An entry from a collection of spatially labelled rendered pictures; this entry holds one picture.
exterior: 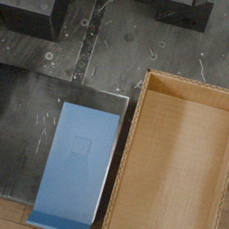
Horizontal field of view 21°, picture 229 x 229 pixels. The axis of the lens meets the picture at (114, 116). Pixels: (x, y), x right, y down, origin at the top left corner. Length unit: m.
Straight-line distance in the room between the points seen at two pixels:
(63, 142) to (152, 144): 0.11
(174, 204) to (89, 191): 0.10
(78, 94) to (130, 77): 0.07
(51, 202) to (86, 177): 0.05
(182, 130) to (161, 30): 0.14
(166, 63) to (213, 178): 0.16
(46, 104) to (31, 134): 0.04
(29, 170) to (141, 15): 0.25
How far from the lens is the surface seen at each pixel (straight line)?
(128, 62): 0.80
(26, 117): 0.77
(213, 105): 0.78
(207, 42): 0.82
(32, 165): 0.75
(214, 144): 0.78
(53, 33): 0.79
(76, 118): 0.76
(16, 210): 0.77
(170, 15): 0.80
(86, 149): 0.75
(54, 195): 0.74
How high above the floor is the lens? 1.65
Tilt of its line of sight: 75 degrees down
